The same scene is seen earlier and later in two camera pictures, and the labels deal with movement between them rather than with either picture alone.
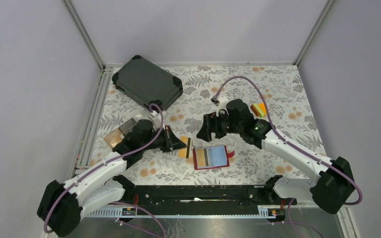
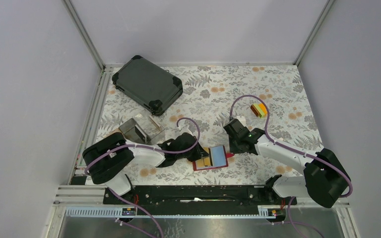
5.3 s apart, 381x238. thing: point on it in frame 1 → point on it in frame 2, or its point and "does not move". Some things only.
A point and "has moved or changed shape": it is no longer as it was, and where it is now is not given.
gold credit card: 201,157 does not move
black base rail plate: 203,196 does not move
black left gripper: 271,96 does not move
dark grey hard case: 147,83 does not move
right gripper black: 211,125 → 232,149
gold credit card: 182,152 has moved or changed shape
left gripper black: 172,142 → 199,153
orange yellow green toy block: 259,109 does not move
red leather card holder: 211,157 does not move
